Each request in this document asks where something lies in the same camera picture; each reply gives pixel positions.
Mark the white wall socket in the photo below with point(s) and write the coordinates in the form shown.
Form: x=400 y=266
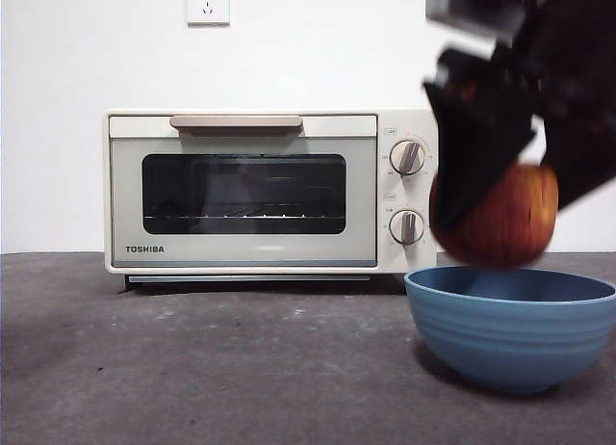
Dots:
x=208 y=7

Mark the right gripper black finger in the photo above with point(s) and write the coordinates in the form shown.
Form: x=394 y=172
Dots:
x=587 y=161
x=471 y=161

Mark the black oven foot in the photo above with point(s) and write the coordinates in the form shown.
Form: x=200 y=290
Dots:
x=127 y=285

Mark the cream Toshiba toaster oven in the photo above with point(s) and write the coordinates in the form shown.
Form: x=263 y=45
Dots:
x=337 y=271

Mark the blue ribbed bowl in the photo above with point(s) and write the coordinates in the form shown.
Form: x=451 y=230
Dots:
x=505 y=339

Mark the red yellow apple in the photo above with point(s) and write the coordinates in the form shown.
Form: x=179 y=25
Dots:
x=510 y=223

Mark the cream temperature knob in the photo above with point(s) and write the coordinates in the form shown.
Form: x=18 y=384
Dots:
x=407 y=158

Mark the cream timer knob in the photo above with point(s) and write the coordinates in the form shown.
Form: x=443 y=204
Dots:
x=407 y=227

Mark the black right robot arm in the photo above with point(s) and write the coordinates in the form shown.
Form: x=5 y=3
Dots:
x=568 y=55

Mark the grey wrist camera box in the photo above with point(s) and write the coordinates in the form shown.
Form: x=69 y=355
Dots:
x=462 y=2

